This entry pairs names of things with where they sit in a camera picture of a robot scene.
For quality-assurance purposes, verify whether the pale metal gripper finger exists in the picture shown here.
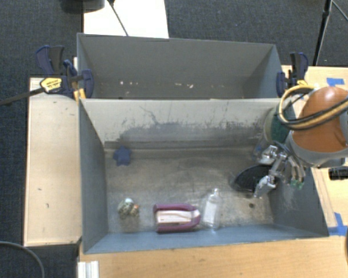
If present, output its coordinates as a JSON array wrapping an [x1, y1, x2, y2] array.
[[253, 174, 277, 199], [253, 144, 279, 165]]

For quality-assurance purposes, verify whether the black oval object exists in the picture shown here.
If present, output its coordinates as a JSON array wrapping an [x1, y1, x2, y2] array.
[[233, 164, 272, 193]]

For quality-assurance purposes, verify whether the clear plastic bottle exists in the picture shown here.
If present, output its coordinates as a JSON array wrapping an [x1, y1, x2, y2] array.
[[201, 187, 223, 231]]

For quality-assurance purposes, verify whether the grey metal bin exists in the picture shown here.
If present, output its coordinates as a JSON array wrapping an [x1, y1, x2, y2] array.
[[76, 32, 330, 255]]

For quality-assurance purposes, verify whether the purple stapler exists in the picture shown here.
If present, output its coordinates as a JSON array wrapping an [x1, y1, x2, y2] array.
[[153, 203, 202, 233]]

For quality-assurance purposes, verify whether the green and orange toy animal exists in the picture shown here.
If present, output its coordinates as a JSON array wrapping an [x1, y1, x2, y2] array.
[[117, 197, 140, 221]]

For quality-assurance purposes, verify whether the blue star-shaped toy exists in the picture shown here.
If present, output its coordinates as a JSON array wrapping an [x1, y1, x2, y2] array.
[[113, 145, 133, 167]]

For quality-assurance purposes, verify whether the pale wood flat board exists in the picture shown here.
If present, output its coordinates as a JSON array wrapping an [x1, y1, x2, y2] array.
[[23, 76, 84, 247]]

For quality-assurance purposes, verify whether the black cylinder on white bracket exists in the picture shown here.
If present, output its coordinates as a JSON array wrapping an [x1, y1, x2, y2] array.
[[328, 156, 348, 181]]

